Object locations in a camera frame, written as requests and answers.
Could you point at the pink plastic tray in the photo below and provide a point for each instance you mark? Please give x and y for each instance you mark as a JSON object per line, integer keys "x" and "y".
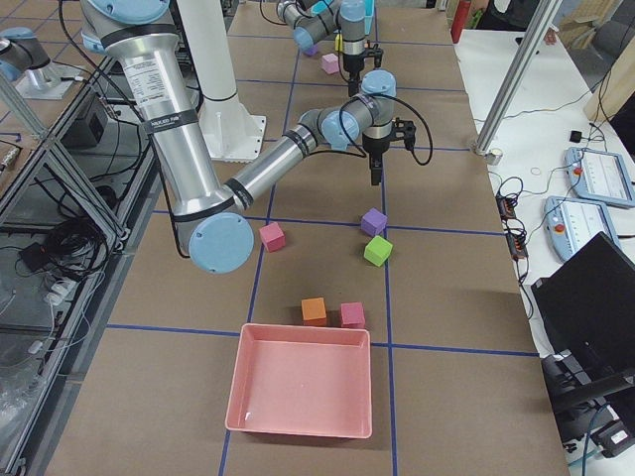
{"x": 308, "y": 381}

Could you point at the light pink foam block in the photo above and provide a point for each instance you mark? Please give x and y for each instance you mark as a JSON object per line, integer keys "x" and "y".
{"x": 329, "y": 63}

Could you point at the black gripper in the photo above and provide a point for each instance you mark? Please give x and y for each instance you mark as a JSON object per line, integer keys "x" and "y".
{"x": 352, "y": 64}
{"x": 374, "y": 149}

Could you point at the teach pendant near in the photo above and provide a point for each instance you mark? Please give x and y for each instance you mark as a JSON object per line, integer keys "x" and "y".
{"x": 572, "y": 222}

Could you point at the teal plastic bin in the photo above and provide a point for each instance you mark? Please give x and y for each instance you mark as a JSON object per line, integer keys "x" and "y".
{"x": 369, "y": 15}

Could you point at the purple foam block right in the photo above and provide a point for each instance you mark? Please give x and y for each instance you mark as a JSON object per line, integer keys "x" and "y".
{"x": 373, "y": 222}

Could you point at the magenta foam block near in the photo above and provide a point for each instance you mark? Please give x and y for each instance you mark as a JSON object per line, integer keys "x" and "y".
{"x": 272, "y": 237}

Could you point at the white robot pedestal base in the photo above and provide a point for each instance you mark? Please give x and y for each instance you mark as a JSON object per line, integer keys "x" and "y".
{"x": 230, "y": 132}

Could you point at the teach pendant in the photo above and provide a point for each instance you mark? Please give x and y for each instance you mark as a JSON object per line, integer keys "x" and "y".
{"x": 572, "y": 222}
{"x": 601, "y": 176}

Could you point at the aluminium frame post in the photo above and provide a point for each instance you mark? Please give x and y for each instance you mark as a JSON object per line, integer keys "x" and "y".
{"x": 538, "y": 27}

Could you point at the orange foam block right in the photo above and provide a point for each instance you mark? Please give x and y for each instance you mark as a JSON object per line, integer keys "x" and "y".
{"x": 314, "y": 311}

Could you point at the yellow foam block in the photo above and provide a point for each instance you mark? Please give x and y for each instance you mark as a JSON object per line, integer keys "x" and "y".
{"x": 338, "y": 43}

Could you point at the magenta foam block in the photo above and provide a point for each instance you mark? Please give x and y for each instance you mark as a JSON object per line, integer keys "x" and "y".
{"x": 272, "y": 237}
{"x": 352, "y": 315}

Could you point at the green foam block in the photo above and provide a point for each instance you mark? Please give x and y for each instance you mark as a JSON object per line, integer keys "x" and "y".
{"x": 377, "y": 251}

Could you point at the magenta foam block far right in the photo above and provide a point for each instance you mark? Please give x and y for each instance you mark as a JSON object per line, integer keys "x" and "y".
{"x": 352, "y": 315}

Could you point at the red cylinder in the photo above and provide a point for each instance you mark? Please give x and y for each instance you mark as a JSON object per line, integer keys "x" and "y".
{"x": 459, "y": 20}

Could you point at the small metal cylinder weight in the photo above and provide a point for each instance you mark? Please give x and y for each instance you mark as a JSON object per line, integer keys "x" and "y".
{"x": 494, "y": 157}

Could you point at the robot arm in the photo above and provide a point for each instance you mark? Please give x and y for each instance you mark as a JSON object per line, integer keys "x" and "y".
{"x": 179, "y": 69}
{"x": 344, "y": 17}

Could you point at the teach pendant far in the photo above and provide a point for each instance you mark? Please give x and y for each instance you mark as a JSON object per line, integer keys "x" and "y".
{"x": 601, "y": 176}

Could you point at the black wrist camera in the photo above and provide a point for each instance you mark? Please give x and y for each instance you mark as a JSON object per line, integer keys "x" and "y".
{"x": 375, "y": 52}
{"x": 404, "y": 131}

